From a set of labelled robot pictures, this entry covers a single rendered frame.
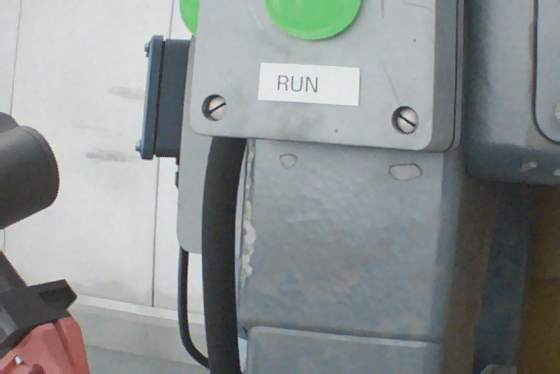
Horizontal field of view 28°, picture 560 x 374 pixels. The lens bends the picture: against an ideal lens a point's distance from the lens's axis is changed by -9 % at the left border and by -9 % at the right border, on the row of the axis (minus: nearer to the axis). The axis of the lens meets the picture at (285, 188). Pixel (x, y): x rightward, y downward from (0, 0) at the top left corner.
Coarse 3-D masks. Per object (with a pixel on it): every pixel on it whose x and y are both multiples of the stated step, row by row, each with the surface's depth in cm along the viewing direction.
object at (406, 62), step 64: (256, 0) 35; (384, 0) 34; (448, 0) 35; (256, 64) 36; (320, 64) 35; (384, 64) 34; (448, 64) 36; (192, 128) 36; (256, 128) 36; (320, 128) 35; (384, 128) 34; (448, 128) 36
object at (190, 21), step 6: (180, 0) 38; (186, 0) 37; (192, 0) 37; (198, 0) 37; (180, 6) 38; (186, 6) 37; (192, 6) 37; (198, 6) 37; (180, 12) 38; (186, 12) 37; (192, 12) 37; (198, 12) 37; (186, 18) 38; (192, 18) 37; (186, 24) 38; (192, 24) 38; (192, 30) 38
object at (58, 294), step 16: (0, 256) 65; (0, 272) 64; (16, 272) 65; (0, 288) 63; (16, 288) 63; (32, 288) 65; (48, 288) 66; (64, 288) 68; (48, 304) 66; (64, 304) 68
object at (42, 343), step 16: (32, 336) 61; (48, 336) 62; (0, 352) 62; (16, 352) 62; (32, 352) 62; (48, 352) 62; (64, 352) 63; (0, 368) 62; (16, 368) 63; (32, 368) 63; (48, 368) 62; (64, 368) 62
